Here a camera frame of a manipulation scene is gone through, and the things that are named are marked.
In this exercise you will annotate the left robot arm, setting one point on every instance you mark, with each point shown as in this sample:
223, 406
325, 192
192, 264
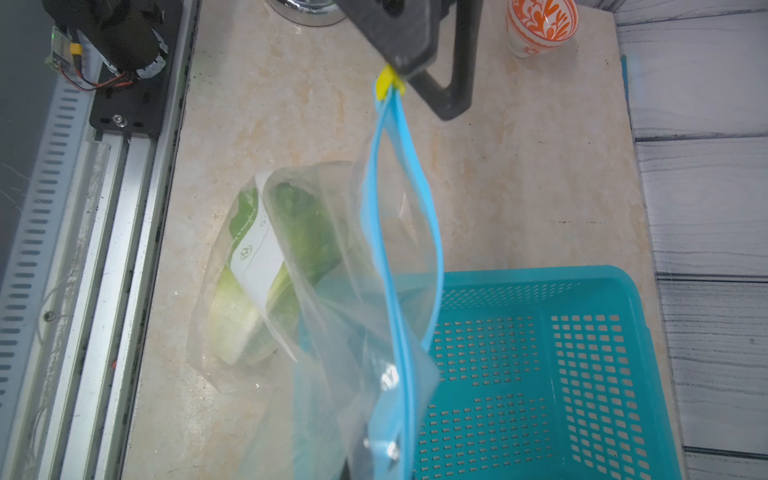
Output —
120, 32

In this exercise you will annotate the orange patterned bowl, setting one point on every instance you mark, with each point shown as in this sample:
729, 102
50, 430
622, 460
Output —
534, 27

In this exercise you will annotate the teal stick behind table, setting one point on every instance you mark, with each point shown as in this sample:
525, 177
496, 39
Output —
624, 72

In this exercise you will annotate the teal plastic basket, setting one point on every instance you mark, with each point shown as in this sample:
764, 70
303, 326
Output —
546, 373

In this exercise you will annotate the clear zipper bag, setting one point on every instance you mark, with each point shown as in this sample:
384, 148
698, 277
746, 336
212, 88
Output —
348, 390

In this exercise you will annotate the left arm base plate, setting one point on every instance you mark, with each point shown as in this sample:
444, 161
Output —
136, 104

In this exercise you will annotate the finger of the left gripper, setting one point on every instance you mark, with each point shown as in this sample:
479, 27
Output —
405, 33
450, 101

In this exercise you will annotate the chinese cabbage top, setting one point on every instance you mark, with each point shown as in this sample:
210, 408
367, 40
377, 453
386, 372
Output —
254, 284

